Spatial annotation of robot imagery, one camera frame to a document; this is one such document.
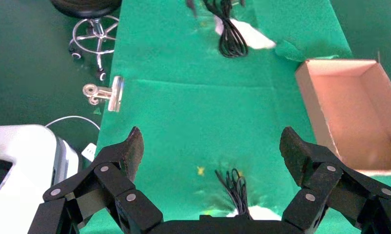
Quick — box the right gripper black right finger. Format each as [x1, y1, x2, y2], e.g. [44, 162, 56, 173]
[279, 126, 391, 234]

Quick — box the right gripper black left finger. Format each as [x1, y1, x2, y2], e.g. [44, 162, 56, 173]
[27, 126, 164, 234]

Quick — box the black cable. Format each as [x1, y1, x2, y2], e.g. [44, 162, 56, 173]
[202, 0, 250, 59]

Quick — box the black puck with cable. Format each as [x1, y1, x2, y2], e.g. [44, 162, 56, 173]
[214, 168, 250, 221]

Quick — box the open brown cardboard box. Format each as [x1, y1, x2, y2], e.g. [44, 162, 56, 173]
[294, 51, 391, 176]

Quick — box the white robot chassis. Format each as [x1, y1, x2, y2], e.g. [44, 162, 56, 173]
[0, 124, 80, 234]

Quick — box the black stool chrome base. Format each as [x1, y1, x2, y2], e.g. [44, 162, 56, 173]
[49, 0, 122, 81]

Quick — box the silver metal binder clip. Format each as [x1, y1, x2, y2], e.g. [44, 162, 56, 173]
[82, 76, 124, 113]

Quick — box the green felt tablecloth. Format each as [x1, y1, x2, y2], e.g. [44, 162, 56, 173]
[79, 0, 391, 234]

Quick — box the white cable with plug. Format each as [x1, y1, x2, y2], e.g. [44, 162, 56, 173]
[45, 116, 101, 162]

